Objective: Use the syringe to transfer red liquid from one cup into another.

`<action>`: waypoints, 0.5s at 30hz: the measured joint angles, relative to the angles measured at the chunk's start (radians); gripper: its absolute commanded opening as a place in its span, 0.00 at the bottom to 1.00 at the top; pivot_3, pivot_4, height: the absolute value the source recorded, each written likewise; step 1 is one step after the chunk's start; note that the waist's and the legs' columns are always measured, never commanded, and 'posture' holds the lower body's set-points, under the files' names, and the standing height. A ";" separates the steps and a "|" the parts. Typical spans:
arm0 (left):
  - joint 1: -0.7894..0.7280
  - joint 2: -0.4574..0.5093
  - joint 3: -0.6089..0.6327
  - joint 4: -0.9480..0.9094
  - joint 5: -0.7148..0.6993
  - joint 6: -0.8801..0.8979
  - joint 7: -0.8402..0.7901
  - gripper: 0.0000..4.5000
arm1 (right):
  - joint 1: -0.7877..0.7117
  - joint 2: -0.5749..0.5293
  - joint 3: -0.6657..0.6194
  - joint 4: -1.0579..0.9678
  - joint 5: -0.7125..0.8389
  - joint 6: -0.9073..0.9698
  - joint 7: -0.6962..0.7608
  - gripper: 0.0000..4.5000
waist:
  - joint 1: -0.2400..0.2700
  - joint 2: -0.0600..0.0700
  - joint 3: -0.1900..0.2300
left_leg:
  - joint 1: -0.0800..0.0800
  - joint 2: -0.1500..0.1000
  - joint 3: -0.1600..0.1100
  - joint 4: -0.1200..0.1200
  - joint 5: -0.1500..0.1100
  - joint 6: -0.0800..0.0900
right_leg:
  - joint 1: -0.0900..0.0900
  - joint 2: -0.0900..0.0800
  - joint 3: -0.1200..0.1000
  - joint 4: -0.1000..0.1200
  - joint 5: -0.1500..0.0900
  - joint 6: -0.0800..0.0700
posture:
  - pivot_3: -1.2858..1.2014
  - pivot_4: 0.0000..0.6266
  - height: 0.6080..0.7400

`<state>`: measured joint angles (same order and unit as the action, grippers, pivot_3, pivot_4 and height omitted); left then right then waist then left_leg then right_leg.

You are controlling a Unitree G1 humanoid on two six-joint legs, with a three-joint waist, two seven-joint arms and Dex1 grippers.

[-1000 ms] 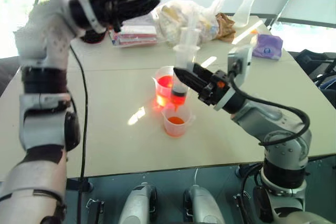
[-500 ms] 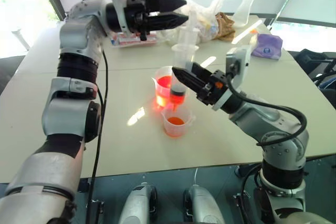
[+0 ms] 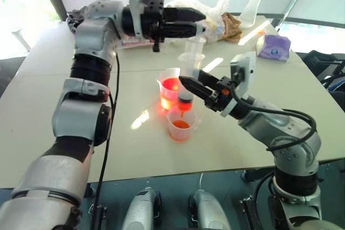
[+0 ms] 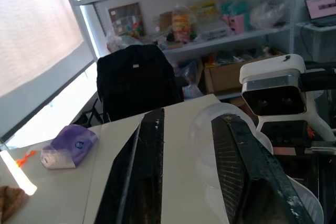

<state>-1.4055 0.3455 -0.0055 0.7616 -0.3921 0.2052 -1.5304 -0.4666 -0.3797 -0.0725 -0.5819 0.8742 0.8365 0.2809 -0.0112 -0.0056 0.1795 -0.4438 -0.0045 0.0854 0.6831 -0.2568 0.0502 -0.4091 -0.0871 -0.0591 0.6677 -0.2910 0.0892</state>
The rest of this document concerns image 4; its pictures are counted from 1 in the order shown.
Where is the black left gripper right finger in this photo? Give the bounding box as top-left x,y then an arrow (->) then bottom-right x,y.
211,113 -> 316,224

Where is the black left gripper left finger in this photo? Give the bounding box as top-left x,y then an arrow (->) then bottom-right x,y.
94,108 -> 165,224

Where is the clear plastic cup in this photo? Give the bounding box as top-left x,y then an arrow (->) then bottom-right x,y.
190,102 -> 274,224

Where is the purple white pouch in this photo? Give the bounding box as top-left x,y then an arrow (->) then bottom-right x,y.
40,124 -> 99,170

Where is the brown cardboard box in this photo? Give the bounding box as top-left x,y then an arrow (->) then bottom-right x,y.
202,50 -> 286,95

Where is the black backpack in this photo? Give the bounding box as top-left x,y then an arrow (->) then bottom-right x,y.
96,44 -> 185,124

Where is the grey cabinet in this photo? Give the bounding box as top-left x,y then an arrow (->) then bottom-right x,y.
295,22 -> 336,62

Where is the white metal shelf unit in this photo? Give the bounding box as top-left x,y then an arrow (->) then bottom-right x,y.
57,0 -> 297,101

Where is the pink box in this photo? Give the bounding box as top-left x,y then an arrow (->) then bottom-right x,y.
222,14 -> 245,35

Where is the clear plastic bag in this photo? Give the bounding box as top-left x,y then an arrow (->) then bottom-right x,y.
248,0 -> 287,29

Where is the open laptop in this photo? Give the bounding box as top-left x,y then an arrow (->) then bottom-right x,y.
304,0 -> 336,28

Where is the brown knitted cloth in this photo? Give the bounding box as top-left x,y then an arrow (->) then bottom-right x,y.
0,185 -> 29,222

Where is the colourful snack bag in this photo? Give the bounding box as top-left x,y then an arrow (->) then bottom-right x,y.
171,13 -> 192,43

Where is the brown framed board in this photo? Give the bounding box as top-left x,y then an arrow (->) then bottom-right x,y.
108,2 -> 145,37

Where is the orange plastic string tag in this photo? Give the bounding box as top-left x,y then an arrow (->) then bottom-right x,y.
15,150 -> 37,167

